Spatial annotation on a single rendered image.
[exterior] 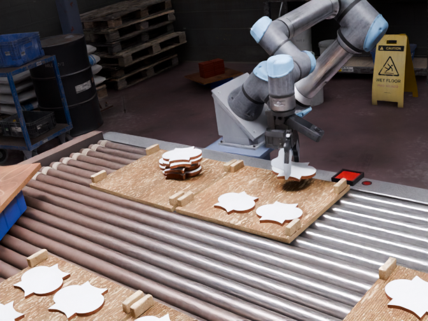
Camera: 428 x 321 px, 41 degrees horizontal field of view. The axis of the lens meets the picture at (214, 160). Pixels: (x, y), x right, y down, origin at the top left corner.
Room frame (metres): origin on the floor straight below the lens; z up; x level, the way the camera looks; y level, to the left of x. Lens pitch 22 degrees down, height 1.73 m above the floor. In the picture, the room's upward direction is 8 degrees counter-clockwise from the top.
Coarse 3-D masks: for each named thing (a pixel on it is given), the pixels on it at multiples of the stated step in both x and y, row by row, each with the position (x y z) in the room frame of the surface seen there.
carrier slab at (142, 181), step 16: (144, 160) 2.02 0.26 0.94; (208, 160) 1.93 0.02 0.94; (112, 176) 1.92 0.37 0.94; (128, 176) 1.89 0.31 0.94; (144, 176) 1.87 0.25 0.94; (160, 176) 1.85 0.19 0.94; (208, 176) 1.79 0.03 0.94; (112, 192) 1.79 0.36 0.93; (128, 192) 1.76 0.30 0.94; (144, 192) 1.74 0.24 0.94; (160, 192) 1.72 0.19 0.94; (176, 192) 1.70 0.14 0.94; (160, 208) 1.63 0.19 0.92
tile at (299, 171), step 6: (294, 162) 1.66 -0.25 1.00; (300, 162) 1.66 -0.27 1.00; (306, 162) 1.65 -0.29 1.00; (276, 168) 1.63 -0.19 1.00; (294, 168) 1.62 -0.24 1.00; (300, 168) 1.62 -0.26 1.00; (306, 168) 1.61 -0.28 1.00; (312, 168) 1.61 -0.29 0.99; (276, 174) 1.60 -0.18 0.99; (282, 174) 1.59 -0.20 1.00; (294, 174) 1.58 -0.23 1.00; (300, 174) 1.58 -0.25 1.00; (306, 174) 1.57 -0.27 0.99; (312, 174) 1.57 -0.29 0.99; (300, 180) 1.56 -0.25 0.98
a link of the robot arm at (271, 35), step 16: (320, 0) 1.91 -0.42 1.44; (336, 0) 1.93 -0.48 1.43; (352, 0) 1.95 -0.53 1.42; (288, 16) 1.80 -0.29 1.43; (304, 16) 1.82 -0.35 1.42; (320, 16) 1.87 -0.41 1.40; (336, 16) 1.97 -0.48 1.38; (256, 32) 1.74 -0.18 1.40; (272, 32) 1.72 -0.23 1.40; (288, 32) 1.75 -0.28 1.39; (272, 48) 1.70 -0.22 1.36
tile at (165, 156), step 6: (174, 150) 1.87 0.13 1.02; (180, 150) 1.87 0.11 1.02; (186, 150) 1.86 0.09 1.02; (192, 150) 1.85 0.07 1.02; (198, 150) 1.84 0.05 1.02; (162, 156) 1.84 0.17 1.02; (168, 156) 1.83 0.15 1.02; (174, 156) 1.82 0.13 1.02; (180, 156) 1.81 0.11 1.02; (186, 156) 1.80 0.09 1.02; (192, 156) 1.80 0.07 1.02; (198, 156) 1.80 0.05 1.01; (174, 162) 1.79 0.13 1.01
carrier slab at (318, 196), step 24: (216, 192) 1.66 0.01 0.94; (240, 192) 1.63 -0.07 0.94; (264, 192) 1.61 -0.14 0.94; (288, 192) 1.58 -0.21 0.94; (312, 192) 1.56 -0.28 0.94; (192, 216) 1.55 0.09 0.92; (216, 216) 1.50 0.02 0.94; (240, 216) 1.48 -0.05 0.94; (312, 216) 1.42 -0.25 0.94; (288, 240) 1.32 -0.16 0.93
